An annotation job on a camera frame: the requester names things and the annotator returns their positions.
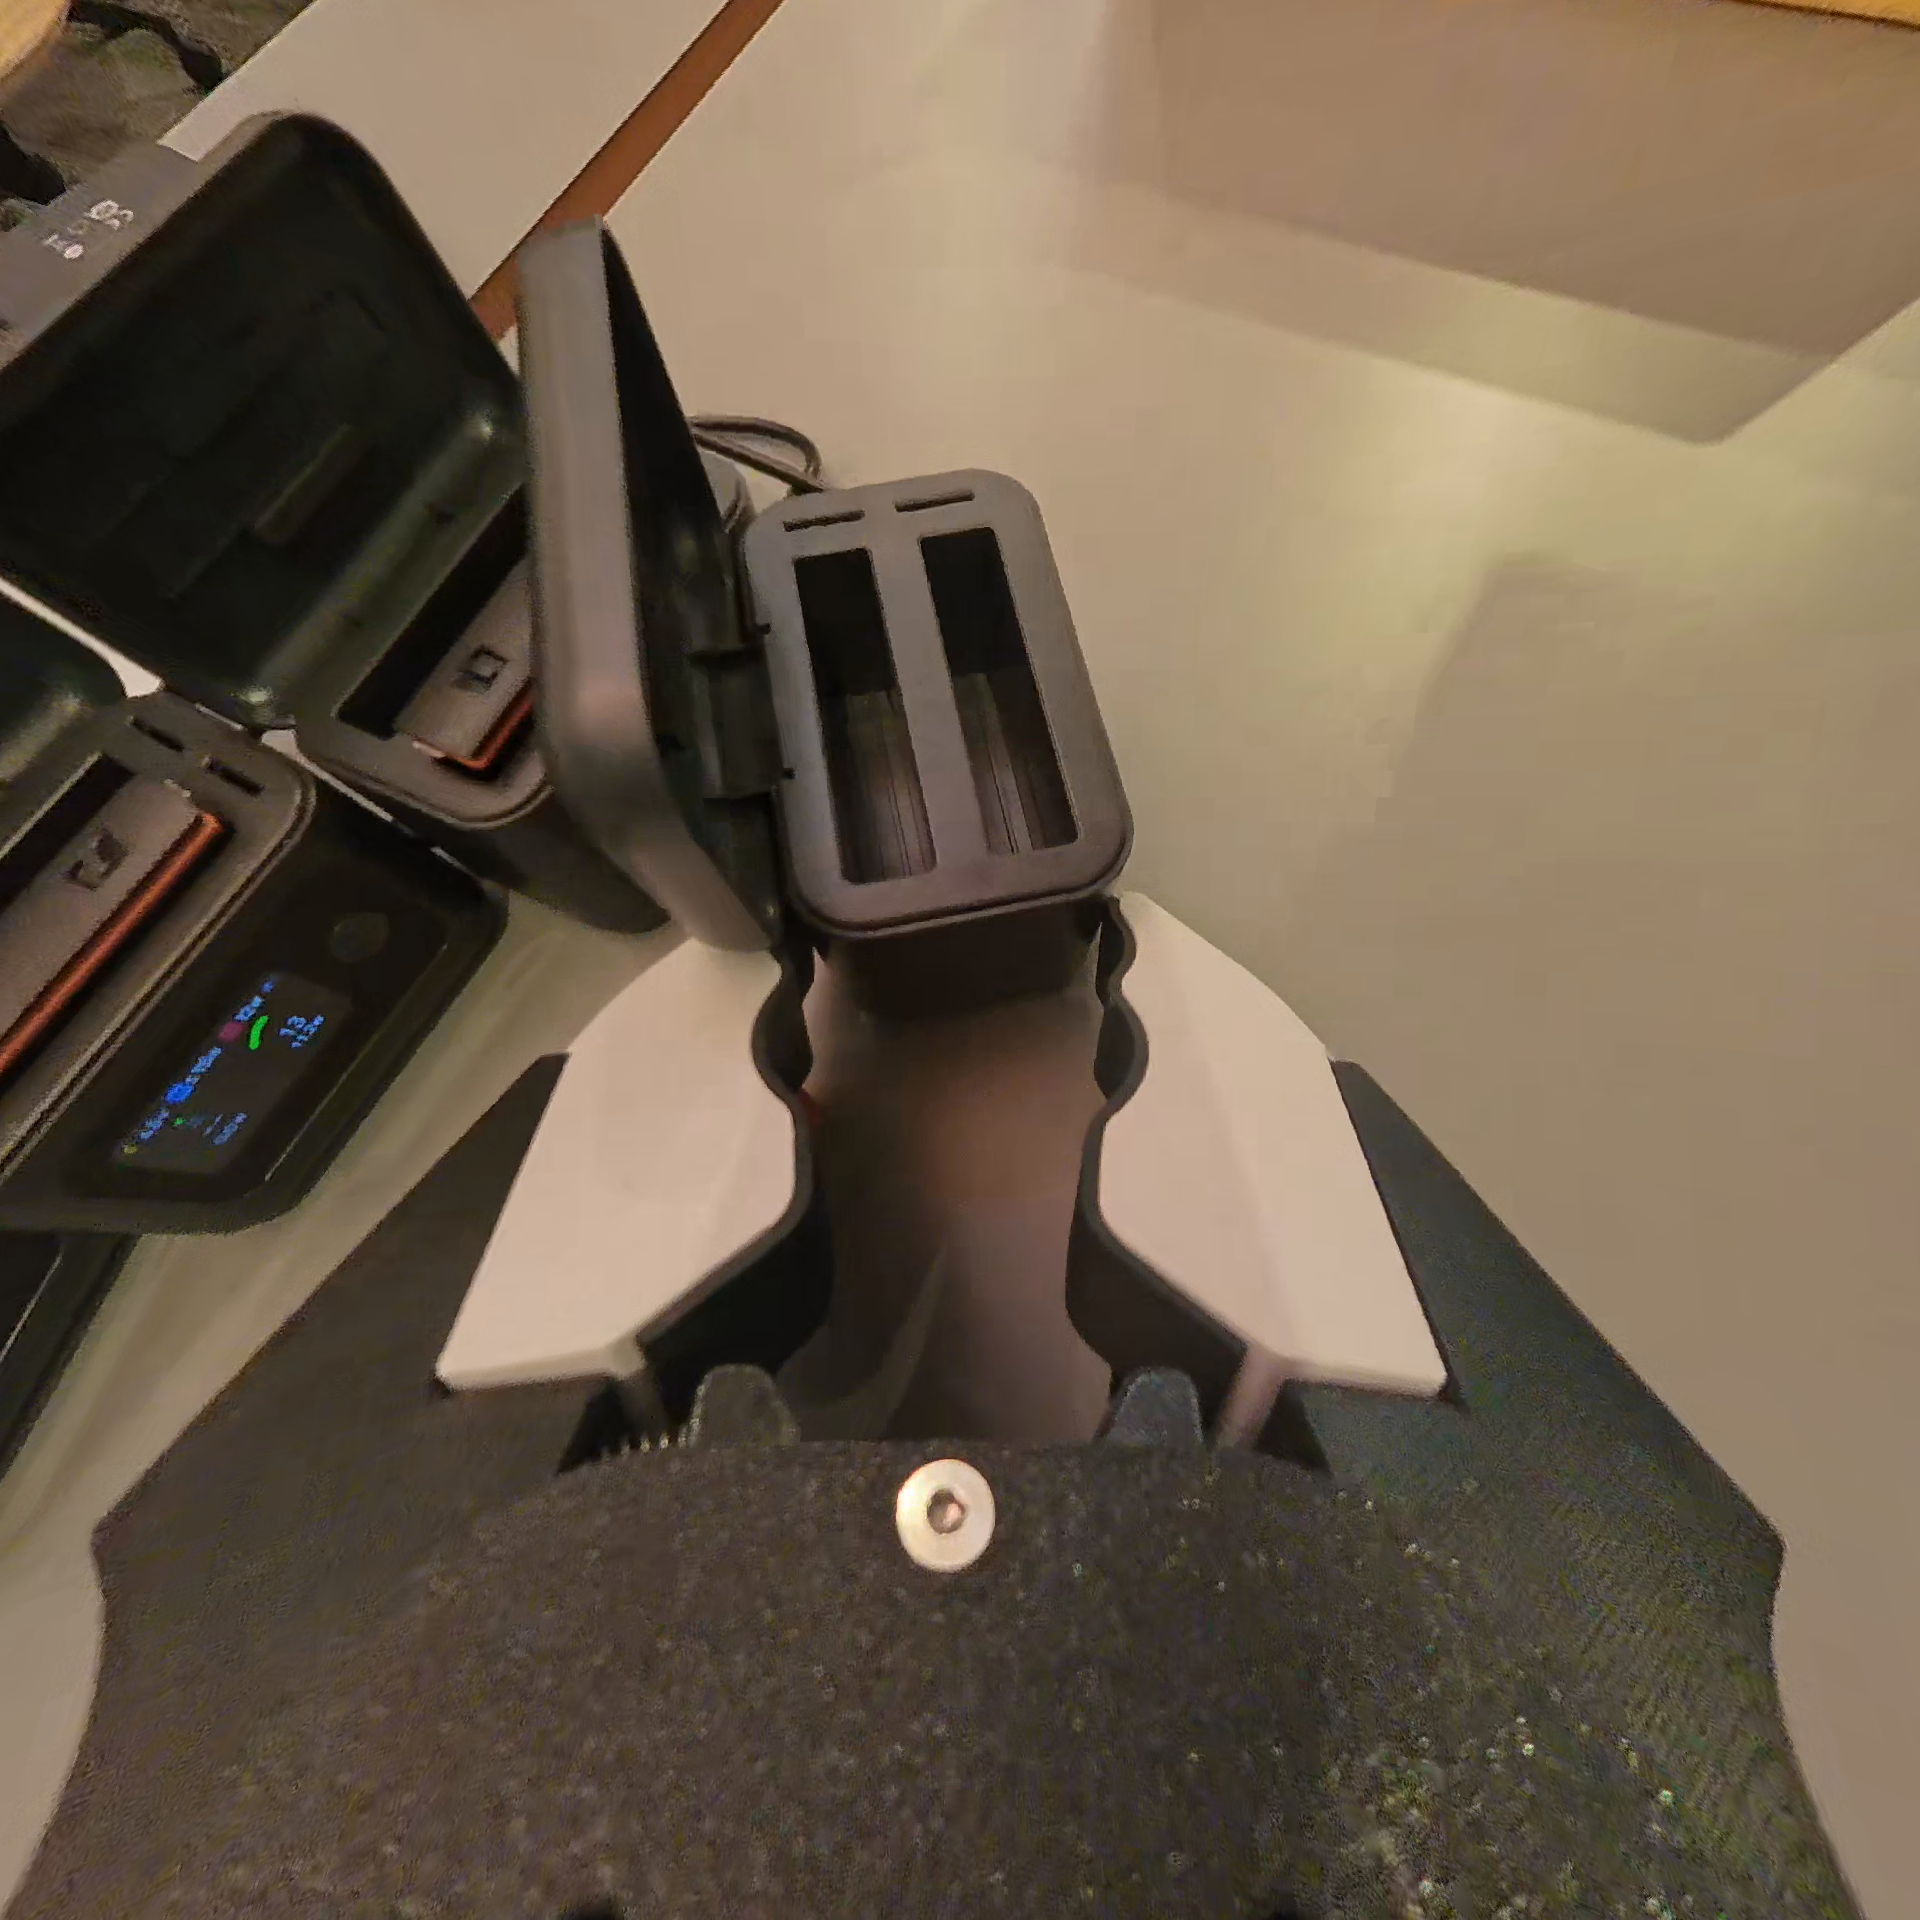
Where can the black battery charger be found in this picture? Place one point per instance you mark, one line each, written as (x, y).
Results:
(645, 602)
(269, 420)
(47, 1335)
(361, 961)

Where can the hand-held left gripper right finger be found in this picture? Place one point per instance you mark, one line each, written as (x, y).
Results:
(1275, 1170)

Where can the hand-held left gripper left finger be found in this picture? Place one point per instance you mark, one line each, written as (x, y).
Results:
(645, 1170)

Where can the red-edged black battery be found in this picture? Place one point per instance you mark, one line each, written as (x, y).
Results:
(121, 914)
(475, 706)

